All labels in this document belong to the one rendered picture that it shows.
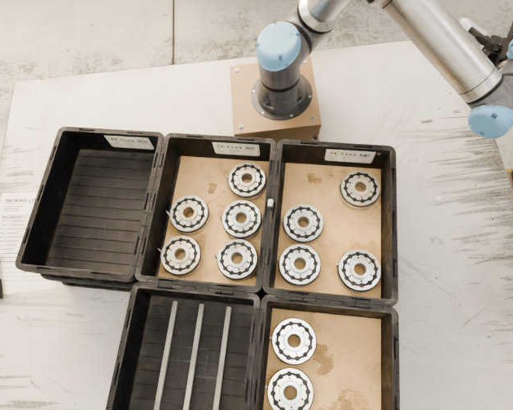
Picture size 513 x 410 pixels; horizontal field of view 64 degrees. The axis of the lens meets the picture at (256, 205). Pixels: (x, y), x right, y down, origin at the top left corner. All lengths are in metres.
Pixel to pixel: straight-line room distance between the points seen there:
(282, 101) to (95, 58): 1.68
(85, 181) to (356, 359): 0.86
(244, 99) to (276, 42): 0.25
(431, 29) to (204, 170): 0.66
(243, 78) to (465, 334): 0.98
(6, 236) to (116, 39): 1.61
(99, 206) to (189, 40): 1.60
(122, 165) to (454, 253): 0.98
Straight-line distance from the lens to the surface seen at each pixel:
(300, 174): 1.14
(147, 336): 1.08
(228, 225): 1.06
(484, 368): 1.26
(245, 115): 1.28
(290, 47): 1.12
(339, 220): 1.10
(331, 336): 1.03
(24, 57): 2.95
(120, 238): 1.16
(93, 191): 1.24
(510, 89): 0.91
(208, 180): 1.15
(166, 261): 1.07
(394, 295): 0.97
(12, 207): 1.51
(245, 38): 2.58
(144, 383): 1.08
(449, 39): 0.85
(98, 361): 1.26
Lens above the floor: 1.86
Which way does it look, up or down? 68 degrees down
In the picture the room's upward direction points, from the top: 11 degrees counter-clockwise
